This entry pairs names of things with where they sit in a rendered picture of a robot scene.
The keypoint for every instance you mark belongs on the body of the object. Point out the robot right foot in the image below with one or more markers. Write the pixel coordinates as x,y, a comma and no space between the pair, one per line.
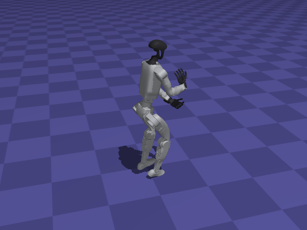
152,172

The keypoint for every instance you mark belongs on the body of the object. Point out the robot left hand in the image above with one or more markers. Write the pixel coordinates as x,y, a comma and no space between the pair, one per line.
174,103

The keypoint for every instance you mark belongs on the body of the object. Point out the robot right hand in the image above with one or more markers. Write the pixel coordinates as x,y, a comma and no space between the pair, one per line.
182,78

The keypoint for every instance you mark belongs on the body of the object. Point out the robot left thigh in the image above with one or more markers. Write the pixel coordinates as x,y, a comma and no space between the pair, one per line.
150,132

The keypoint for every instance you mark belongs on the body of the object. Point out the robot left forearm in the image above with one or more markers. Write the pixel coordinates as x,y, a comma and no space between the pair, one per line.
163,94

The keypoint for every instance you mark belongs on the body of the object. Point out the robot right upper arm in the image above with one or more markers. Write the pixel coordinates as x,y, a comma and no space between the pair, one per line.
162,76

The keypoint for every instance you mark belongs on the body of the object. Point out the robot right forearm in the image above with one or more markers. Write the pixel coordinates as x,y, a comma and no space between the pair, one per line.
178,89

